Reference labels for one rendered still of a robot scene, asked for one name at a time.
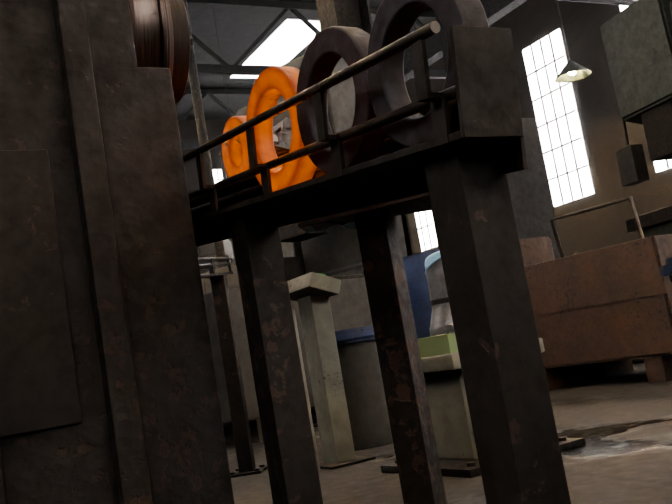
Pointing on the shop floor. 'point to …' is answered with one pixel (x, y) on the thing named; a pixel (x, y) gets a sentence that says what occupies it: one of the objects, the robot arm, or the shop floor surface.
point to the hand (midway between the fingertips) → (241, 142)
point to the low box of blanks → (604, 312)
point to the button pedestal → (325, 368)
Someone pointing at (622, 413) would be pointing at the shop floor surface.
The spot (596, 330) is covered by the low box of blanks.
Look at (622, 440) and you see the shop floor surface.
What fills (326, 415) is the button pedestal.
